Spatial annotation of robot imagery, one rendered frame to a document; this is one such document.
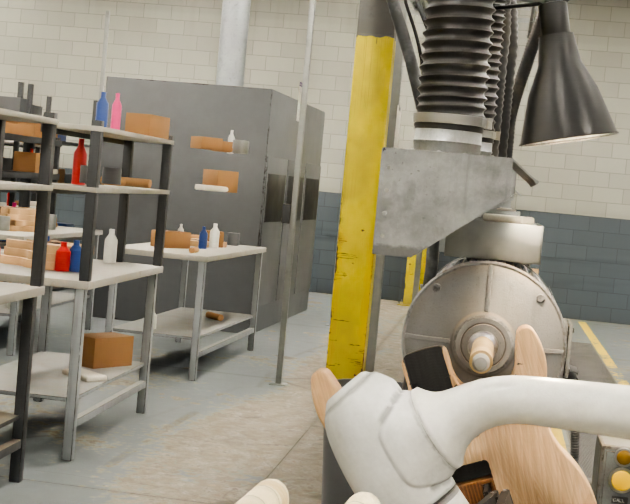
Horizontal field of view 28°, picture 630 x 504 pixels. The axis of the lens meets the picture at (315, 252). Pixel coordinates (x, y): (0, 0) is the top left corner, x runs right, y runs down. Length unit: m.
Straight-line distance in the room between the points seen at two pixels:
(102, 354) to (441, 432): 6.02
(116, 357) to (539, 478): 5.79
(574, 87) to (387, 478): 0.63
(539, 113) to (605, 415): 0.51
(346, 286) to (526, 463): 7.44
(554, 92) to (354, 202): 7.44
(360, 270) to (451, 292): 7.23
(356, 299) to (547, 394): 7.80
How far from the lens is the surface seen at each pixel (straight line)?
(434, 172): 1.65
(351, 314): 9.19
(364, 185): 9.14
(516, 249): 1.98
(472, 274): 1.94
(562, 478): 1.79
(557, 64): 1.77
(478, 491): 1.79
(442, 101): 1.81
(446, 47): 1.82
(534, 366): 1.76
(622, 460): 1.96
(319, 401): 1.79
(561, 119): 1.73
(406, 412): 1.40
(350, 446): 1.41
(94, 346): 7.31
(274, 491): 1.08
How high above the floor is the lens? 1.47
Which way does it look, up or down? 3 degrees down
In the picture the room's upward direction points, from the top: 5 degrees clockwise
